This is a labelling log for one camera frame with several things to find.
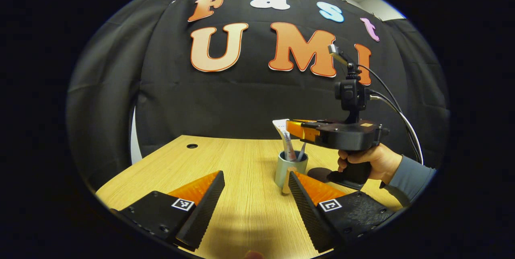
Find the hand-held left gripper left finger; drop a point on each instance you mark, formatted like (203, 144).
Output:
(203, 212)

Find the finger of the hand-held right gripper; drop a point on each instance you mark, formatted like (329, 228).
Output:
(303, 130)

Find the pale green cup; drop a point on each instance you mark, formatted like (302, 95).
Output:
(283, 172)

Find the wooden desktop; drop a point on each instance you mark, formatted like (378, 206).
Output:
(249, 210)

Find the white toothbrush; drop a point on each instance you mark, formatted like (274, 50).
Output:
(301, 152)

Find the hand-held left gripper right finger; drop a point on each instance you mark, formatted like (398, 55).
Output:
(307, 214)

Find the white toothpaste tube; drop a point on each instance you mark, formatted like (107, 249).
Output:
(283, 132)

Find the dark brown round coaster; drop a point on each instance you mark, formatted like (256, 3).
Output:
(318, 174)

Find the black backdrop cloth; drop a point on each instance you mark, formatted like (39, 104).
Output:
(241, 102)

